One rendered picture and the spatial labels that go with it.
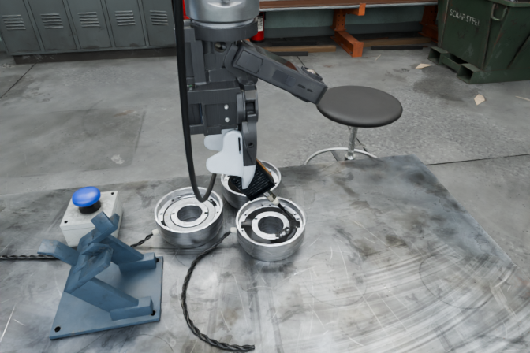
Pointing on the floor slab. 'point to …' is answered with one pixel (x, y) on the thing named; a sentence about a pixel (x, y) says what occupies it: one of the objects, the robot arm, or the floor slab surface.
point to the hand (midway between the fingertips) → (248, 172)
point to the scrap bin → (483, 29)
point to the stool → (357, 113)
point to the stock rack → (341, 1)
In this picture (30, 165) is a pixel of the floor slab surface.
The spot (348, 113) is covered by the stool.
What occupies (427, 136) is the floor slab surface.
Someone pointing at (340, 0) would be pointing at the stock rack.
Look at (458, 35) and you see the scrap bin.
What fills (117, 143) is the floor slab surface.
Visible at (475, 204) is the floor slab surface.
